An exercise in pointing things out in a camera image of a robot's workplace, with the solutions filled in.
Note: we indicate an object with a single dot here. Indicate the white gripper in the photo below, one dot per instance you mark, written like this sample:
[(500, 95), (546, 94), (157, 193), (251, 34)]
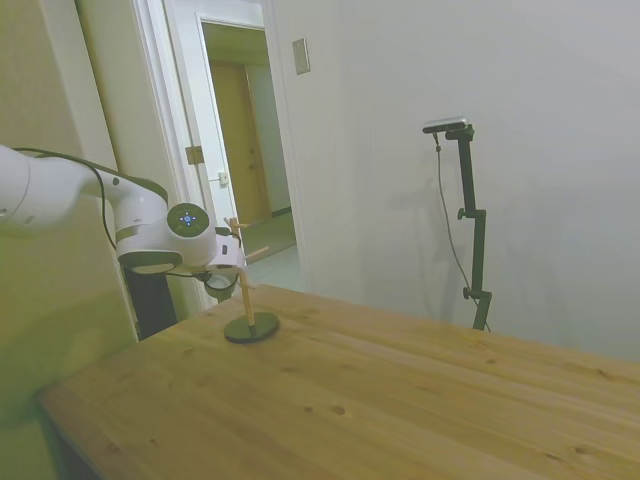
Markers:
[(230, 266)]

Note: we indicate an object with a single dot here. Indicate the wooden mug tree black base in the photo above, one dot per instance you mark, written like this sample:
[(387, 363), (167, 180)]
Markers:
[(250, 330)]

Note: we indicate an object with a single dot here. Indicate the white door latch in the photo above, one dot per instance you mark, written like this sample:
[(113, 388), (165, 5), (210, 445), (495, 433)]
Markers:
[(223, 179)]

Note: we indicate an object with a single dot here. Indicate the black cabinet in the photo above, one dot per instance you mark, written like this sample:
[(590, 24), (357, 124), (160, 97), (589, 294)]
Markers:
[(150, 305)]

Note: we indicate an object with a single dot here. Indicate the brown wooden door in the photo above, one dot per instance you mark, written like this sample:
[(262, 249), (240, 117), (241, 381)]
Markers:
[(235, 150)]

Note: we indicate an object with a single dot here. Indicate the brass door strike plate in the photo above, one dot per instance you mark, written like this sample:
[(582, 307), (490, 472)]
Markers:
[(194, 155)]

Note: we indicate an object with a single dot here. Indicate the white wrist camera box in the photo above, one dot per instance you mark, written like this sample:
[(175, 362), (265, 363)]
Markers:
[(227, 252)]

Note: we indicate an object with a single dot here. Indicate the white door frame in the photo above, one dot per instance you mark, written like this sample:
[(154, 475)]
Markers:
[(175, 100)]

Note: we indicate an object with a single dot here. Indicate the beige wall switch plate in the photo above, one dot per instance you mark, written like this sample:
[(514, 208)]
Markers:
[(301, 56)]

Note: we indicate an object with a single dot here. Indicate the black jointed camera stand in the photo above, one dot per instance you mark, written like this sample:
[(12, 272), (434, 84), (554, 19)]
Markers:
[(470, 190)]

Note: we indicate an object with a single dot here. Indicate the grey exterior camera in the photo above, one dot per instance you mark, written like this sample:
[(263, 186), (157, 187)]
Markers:
[(445, 124)]

